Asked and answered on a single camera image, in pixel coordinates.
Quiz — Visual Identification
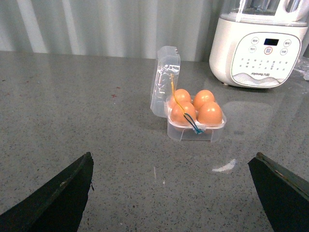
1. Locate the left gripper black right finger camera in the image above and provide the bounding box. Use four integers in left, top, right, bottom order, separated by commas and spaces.
248, 152, 309, 232

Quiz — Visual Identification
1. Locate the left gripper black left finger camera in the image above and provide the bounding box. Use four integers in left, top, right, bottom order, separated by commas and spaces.
0, 152, 94, 232

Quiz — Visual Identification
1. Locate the brown egg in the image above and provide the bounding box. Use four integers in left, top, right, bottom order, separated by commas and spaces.
197, 101, 223, 125
170, 89, 191, 102
170, 101, 197, 125
193, 89, 215, 111

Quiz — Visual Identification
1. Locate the clear plastic egg box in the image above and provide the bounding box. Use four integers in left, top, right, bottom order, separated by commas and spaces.
150, 46, 226, 143

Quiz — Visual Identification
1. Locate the teal rubber band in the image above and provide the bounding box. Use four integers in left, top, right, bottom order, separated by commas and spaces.
183, 113, 204, 134

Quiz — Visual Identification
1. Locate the clear plastic bag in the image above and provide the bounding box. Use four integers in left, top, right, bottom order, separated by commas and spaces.
294, 57, 309, 81

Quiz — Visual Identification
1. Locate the white Joyoung blender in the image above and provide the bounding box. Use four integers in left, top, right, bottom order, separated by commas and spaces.
209, 0, 309, 88

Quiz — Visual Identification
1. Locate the yellow rubber band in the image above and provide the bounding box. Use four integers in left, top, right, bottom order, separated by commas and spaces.
169, 74, 185, 114

